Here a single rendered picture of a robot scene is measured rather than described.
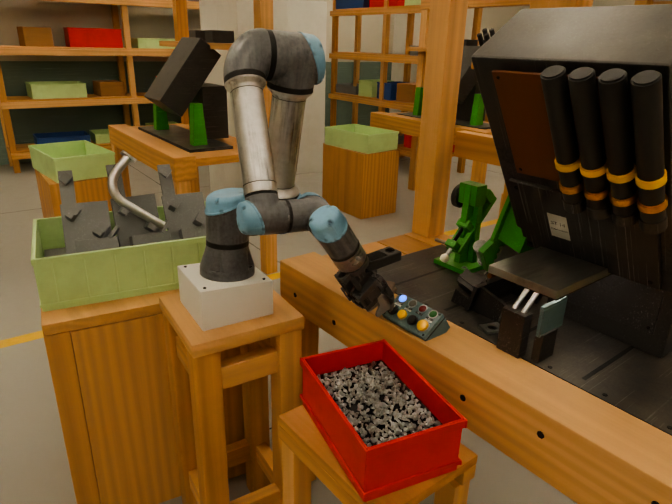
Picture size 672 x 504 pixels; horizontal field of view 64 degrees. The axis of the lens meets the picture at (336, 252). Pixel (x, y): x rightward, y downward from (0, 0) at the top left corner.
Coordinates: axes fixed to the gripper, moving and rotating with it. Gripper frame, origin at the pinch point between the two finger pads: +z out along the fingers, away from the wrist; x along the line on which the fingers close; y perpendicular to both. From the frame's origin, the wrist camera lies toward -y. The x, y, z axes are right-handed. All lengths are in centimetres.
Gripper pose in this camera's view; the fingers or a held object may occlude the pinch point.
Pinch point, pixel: (390, 305)
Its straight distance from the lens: 137.6
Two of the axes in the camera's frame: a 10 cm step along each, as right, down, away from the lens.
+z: 4.3, 6.5, 6.3
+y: -6.6, 7.0, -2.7
